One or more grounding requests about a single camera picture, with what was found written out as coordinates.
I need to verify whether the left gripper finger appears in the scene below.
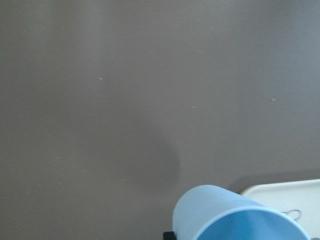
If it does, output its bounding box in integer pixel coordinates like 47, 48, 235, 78
163, 231, 176, 240

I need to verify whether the cream rabbit print tray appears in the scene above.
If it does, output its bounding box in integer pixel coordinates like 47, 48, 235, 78
240, 179, 320, 240

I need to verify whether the light blue cup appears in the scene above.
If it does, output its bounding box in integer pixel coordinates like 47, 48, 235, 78
172, 185, 310, 240

